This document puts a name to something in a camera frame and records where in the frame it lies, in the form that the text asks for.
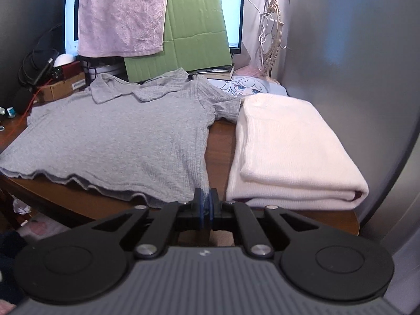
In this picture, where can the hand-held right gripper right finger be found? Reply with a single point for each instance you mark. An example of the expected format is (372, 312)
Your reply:
(213, 210)

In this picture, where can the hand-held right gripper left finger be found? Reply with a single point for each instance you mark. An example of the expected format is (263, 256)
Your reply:
(199, 210)

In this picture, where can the grey ribbed shirt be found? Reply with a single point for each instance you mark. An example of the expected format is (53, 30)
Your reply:
(115, 144)

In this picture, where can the cream folded garment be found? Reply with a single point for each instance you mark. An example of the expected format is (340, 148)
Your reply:
(288, 144)

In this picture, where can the printed mouse pad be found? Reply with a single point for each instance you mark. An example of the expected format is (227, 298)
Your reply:
(259, 87)

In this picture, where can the black book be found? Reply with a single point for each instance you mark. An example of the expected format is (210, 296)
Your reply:
(216, 72)

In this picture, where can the pink fluffy pad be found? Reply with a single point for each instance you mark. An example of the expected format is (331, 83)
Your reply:
(249, 71)

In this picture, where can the patterned rug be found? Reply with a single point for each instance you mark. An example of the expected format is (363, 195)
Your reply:
(39, 229)

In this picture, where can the white round device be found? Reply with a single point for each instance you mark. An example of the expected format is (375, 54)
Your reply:
(105, 70)

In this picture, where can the cardboard box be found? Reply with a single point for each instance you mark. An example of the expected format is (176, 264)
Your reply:
(62, 88)

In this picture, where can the dark red device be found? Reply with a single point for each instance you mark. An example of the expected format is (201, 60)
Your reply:
(69, 70)

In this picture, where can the person's leg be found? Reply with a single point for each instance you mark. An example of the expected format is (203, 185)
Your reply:
(11, 262)

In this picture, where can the green cardboard sheet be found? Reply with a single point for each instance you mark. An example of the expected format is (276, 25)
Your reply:
(197, 13)

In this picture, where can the white dome lamp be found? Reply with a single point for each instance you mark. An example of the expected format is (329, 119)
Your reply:
(64, 60)

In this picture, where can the grey refrigerator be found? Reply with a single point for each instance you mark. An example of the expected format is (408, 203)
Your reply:
(344, 55)

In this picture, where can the black microphone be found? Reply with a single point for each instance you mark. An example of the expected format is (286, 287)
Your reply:
(22, 100)

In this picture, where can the pink towel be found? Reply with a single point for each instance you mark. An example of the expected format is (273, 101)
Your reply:
(121, 13)

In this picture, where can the small teal packet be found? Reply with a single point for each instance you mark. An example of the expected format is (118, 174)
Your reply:
(9, 112)

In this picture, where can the computer monitor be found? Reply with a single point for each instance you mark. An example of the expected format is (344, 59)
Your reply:
(70, 23)

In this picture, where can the black flat panel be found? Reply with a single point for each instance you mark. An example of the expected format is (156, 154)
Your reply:
(29, 16)

